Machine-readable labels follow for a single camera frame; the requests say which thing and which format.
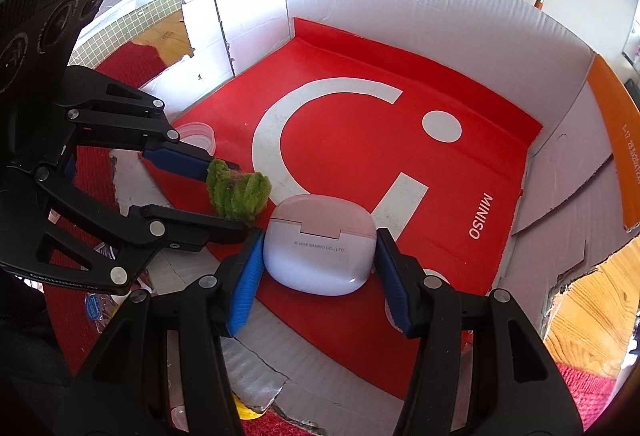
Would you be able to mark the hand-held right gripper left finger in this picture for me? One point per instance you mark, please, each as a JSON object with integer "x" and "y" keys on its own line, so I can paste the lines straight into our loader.
{"x": 246, "y": 286}

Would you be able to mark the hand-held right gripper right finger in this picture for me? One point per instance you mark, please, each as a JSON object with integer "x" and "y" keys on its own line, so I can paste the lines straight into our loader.
{"x": 395, "y": 288}

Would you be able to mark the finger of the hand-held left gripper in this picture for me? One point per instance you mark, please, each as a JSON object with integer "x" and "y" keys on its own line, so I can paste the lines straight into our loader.
{"x": 175, "y": 228}
{"x": 175, "y": 160}

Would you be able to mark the green fuzzy plush piece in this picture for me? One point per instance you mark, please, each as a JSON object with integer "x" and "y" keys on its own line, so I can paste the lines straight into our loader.
{"x": 235, "y": 196}

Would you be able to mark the white pink earbuds case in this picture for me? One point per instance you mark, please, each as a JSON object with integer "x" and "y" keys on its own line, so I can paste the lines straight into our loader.
{"x": 315, "y": 261}

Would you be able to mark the clear bottle with blue label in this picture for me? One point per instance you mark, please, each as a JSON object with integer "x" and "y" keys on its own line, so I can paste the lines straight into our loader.
{"x": 95, "y": 308}

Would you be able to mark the yellow plastic lid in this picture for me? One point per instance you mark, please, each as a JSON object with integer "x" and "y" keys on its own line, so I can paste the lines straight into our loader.
{"x": 250, "y": 412}

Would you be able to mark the white orange cardboard box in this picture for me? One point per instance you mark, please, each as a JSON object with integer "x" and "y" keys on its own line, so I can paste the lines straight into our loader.
{"x": 400, "y": 0}

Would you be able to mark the clear plastic lid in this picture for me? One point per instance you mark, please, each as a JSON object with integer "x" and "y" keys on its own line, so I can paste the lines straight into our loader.
{"x": 197, "y": 130}

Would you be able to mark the white grid-pattern mat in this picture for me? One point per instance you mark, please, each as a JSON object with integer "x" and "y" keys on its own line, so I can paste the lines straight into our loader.
{"x": 130, "y": 18}

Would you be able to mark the red carpet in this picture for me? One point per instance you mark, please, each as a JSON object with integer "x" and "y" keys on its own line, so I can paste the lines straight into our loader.
{"x": 130, "y": 65}

